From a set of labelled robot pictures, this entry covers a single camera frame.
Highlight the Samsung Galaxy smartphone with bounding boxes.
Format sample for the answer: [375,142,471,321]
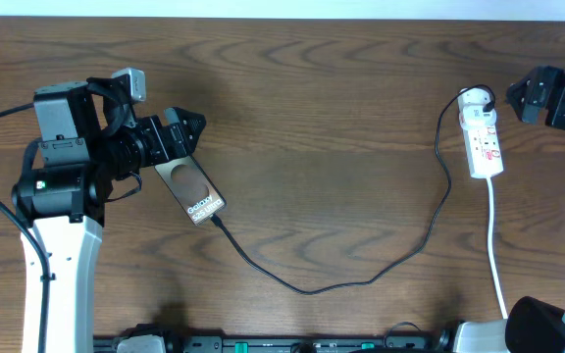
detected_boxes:
[154,156,227,226]

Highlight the black charging cable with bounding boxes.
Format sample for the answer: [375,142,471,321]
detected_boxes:
[209,83,497,296]

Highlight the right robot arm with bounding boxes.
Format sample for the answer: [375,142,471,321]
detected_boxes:
[451,66,565,352]

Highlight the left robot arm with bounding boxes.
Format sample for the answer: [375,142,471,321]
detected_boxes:
[12,74,206,352]

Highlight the white USB charger adapter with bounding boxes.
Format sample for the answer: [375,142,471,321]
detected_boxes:
[457,88,497,130]

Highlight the white power strip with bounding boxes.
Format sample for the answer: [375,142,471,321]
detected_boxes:
[459,107,504,179]

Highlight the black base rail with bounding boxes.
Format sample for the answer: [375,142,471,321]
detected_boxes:
[92,324,437,353]

